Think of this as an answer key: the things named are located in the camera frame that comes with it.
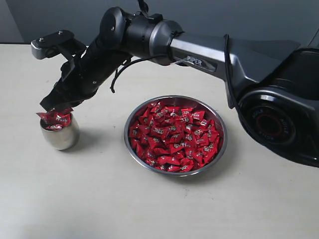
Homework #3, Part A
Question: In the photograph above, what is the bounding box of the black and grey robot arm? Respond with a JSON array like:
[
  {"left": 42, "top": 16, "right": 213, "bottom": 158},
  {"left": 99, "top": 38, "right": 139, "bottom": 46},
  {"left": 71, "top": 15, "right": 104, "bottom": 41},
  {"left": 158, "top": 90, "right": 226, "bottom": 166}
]
[{"left": 31, "top": 0, "right": 319, "bottom": 167}]

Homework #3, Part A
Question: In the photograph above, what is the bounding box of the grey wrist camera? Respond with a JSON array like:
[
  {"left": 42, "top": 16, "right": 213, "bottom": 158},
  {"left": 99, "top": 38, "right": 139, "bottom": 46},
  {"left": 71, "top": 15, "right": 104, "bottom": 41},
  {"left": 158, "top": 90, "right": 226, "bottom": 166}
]
[{"left": 31, "top": 30, "right": 86, "bottom": 61}]

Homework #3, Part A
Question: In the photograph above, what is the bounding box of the stainless steel cup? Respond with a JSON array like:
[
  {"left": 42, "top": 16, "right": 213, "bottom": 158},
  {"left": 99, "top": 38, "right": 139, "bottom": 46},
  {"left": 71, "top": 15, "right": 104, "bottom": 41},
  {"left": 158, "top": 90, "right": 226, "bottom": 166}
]
[{"left": 40, "top": 113, "right": 80, "bottom": 150}]

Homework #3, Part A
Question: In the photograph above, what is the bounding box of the pile of red wrapped candies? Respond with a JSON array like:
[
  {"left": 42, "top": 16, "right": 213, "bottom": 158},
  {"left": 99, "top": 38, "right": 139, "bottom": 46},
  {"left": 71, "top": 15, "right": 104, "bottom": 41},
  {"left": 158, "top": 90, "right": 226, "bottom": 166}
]
[{"left": 129, "top": 100, "right": 220, "bottom": 172}]

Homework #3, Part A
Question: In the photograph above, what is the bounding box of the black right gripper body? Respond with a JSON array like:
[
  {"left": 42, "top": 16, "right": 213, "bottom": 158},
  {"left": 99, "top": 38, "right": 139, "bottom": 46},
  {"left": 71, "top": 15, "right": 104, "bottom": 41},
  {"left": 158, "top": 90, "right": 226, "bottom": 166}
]
[{"left": 54, "top": 37, "right": 132, "bottom": 102}]

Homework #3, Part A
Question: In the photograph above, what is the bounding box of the steel bowl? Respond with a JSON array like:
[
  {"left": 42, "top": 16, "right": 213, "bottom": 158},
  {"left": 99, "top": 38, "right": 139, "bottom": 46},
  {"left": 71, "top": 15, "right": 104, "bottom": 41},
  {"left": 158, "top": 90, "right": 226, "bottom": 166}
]
[{"left": 124, "top": 95, "right": 227, "bottom": 177}]

